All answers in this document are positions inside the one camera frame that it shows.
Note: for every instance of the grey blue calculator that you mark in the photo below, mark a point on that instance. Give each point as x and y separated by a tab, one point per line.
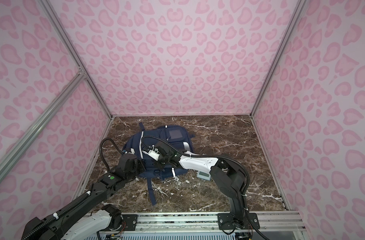
203	176

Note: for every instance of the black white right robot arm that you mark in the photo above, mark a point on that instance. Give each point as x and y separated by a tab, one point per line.
230	176

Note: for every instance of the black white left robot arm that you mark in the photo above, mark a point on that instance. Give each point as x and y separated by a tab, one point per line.
56	225

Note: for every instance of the diagonal aluminium frame bar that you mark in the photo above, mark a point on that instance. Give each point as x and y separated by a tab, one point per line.
10	159

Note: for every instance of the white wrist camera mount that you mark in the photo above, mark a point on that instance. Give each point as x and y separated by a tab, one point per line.
152	152

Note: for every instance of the aluminium corner frame post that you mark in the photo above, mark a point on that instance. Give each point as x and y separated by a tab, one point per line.
61	32

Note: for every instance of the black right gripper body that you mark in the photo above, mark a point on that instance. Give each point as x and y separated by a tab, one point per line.
163	160

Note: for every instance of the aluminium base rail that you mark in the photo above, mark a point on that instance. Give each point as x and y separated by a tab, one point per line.
285	225

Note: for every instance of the right aluminium corner post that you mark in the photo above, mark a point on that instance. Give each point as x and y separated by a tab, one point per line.
287	35

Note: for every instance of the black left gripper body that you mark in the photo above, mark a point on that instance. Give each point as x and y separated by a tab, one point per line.
139	167

